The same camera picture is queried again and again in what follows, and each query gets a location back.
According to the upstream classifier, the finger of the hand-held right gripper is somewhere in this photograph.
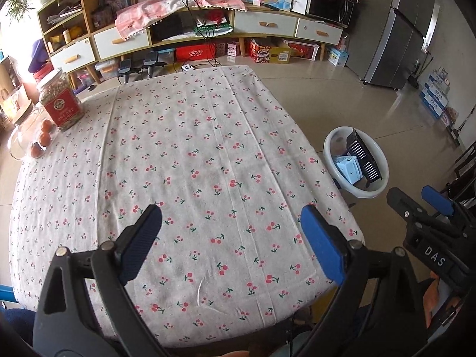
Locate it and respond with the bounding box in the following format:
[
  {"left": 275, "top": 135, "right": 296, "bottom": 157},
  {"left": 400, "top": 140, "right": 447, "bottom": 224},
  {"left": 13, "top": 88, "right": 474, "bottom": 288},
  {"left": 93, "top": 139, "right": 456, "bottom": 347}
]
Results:
[
  {"left": 421, "top": 185, "right": 456, "bottom": 217},
  {"left": 387, "top": 187, "right": 433, "bottom": 228}
]

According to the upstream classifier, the white plastic bin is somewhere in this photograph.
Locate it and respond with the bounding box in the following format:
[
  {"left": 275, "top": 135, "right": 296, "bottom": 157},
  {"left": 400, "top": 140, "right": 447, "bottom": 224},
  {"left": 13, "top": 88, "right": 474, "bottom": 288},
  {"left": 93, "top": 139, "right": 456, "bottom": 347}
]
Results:
[{"left": 323, "top": 126, "right": 389, "bottom": 198}]

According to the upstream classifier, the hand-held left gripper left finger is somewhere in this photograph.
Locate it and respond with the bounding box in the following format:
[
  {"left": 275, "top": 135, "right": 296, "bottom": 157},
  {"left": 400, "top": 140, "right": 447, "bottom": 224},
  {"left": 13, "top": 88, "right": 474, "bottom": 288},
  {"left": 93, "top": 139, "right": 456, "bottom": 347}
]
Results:
[{"left": 33, "top": 204, "right": 163, "bottom": 357}]

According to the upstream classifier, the black stand device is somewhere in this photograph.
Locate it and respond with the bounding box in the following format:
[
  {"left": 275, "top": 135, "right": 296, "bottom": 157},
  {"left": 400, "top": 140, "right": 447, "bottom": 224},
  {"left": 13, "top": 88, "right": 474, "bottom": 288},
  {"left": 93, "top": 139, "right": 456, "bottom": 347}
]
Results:
[
  {"left": 143, "top": 53, "right": 166, "bottom": 79},
  {"left": 118, "top": 59, "right": 134, "bottom": 84}
]

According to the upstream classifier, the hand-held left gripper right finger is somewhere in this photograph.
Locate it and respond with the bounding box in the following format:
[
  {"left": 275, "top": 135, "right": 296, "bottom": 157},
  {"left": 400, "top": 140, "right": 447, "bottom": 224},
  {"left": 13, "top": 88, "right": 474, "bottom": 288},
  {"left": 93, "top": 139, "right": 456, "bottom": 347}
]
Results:
[{"left": 300, "top": 204, "right": 434, "bottom": 357}]

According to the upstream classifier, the black floor cable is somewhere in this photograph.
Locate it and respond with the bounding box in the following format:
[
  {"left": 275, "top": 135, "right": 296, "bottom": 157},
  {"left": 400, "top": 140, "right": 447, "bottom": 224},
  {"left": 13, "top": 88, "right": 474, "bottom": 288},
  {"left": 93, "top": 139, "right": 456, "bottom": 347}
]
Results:
[{"left": 173, "top": 41, "right": 224, "bottom": 73}]

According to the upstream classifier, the black microwave oven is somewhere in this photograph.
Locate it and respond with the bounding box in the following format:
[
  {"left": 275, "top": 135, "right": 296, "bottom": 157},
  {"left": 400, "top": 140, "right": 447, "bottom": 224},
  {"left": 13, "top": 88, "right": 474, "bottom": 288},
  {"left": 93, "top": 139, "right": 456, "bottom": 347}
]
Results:
[{"left": 307, "top": 0, "right": 356, "bottom": 28}]

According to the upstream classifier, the wooden cabinet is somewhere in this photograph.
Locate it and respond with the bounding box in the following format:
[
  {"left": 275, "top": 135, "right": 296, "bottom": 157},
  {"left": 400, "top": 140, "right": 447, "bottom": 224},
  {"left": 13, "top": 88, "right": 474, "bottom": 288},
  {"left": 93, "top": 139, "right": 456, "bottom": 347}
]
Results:
[{"left": 37, "top": 0, "right": 345, "bottom": 84}]

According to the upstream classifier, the black plastic tray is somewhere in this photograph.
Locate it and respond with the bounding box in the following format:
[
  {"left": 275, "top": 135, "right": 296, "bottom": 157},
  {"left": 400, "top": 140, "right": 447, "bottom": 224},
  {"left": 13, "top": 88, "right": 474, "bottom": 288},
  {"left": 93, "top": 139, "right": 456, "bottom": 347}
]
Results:
[{"left": 346, "top": 128, "right": 382, "bottom": 184}]

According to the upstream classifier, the white cabinet drawer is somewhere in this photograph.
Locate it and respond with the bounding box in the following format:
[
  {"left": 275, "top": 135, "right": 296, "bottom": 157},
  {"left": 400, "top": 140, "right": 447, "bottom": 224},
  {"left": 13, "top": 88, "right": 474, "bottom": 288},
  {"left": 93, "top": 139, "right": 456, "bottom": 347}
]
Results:
[
  {"left": 295, "top": 18, "right": 343, "bottom": 45},
  {"left": 50, "top": 39, "right": 98, "bottom": 73},
  {"left": 234, "top": 10, "right": 298, "bottom": 38},
  {"left": 92, "top": 26, "right": 151, "bottom": 60}
]

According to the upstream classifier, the light blue packet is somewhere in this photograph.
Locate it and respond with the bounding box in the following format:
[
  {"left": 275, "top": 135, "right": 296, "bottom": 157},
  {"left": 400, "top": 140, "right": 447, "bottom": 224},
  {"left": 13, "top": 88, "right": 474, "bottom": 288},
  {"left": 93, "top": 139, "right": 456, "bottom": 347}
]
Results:
[{"left": 333, "top": 155, "right": 364, "bottom": 185}]

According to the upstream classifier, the flat red box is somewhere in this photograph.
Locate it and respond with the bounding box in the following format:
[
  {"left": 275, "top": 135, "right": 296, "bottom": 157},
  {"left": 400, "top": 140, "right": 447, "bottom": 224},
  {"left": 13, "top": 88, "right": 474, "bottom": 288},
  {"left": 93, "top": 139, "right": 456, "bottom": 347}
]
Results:
[{"left": 176, "top": 43, "right": 216, "bottom": 62}]

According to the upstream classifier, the red and yellow carton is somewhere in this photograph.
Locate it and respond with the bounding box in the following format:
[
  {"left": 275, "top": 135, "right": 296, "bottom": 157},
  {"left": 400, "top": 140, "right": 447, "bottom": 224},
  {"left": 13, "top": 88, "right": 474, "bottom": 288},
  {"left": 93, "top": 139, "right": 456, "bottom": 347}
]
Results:
[{"left": 248, "top": 39, "right": 292, "bottom": 64}]

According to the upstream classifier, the pink patterned cloth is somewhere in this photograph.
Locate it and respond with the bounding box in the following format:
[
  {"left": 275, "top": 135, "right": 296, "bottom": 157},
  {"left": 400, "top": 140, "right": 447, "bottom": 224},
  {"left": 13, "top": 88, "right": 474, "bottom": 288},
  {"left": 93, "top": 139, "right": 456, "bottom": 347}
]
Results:
[{"left": 115, "top": 0, "right": 247, "bottom": 40}]

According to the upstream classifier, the glass bowl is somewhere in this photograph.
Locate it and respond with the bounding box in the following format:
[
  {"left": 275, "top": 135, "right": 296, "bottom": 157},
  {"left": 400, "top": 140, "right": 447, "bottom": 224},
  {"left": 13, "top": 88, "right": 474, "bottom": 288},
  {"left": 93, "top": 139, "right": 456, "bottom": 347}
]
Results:
[{"left": 8, "top": 104, "right": 60, "bottom": 160}]

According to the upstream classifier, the stack of blue white boxes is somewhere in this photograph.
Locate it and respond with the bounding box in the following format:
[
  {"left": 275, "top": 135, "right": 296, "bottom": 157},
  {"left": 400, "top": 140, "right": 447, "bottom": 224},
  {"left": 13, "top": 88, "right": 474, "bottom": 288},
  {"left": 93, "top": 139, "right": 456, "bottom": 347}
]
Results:
[{"left": 419, "top": 68, "right": 452, "bottom": 120}]

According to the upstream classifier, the grey refrigerator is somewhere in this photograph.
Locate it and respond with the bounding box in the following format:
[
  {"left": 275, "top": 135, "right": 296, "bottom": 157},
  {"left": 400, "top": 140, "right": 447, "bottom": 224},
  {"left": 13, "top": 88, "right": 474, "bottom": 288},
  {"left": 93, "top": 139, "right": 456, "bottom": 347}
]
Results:
[{"left": 346, "top": 0, "right": 447, "bottom": 90}]

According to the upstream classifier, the clear jar with red label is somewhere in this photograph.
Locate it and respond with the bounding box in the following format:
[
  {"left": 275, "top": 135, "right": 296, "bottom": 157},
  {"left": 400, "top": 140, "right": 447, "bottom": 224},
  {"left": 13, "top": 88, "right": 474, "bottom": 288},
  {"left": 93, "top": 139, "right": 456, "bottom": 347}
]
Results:
[{"left": 36, "top": 68, "right": 85, "bottom": 131}]

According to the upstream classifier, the red gift box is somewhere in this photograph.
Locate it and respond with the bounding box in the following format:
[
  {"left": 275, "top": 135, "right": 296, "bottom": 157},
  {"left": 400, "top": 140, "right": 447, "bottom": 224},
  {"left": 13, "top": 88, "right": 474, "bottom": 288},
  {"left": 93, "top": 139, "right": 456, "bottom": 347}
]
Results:
[{"left": 288, "top": 41, "right": 320, "bottom": 62}]

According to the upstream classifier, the clear storage box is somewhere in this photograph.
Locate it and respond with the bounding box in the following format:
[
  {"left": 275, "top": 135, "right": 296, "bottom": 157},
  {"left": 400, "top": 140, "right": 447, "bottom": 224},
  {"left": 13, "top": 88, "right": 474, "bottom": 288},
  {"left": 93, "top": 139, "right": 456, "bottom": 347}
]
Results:
[{"left": 95, "top": 59, "right": 121, "bottom": 80}]

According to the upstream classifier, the cherry print tablecloth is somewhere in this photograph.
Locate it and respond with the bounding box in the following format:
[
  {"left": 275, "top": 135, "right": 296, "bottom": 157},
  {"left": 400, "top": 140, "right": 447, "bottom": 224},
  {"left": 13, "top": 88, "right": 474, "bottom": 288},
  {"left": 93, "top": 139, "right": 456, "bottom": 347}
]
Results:
[{"left": 8, "top": 65, "right": 366, "bottom": 348}]

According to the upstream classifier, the blue and white box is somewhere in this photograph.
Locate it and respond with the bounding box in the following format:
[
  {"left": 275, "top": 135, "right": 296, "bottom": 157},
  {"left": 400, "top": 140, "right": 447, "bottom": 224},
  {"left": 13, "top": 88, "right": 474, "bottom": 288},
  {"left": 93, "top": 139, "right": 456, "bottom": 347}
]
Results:
[{"left": 326, "top": 46, "right": 350, "bottom": 68}]

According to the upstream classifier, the purple container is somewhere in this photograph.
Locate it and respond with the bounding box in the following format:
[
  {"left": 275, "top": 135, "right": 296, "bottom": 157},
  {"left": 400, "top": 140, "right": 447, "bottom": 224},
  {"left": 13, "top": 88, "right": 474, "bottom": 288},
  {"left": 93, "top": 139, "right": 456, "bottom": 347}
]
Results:
[{"left": 29, "top": 39, "right": 49, "bottom": 73}]

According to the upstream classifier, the dark chair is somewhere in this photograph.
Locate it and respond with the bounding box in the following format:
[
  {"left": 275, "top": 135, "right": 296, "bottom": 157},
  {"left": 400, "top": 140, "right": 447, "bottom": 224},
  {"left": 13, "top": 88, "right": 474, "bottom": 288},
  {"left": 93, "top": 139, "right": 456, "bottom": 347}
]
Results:
[{"left": 441, "top": 143, "right": 476, "bottom": 209}]

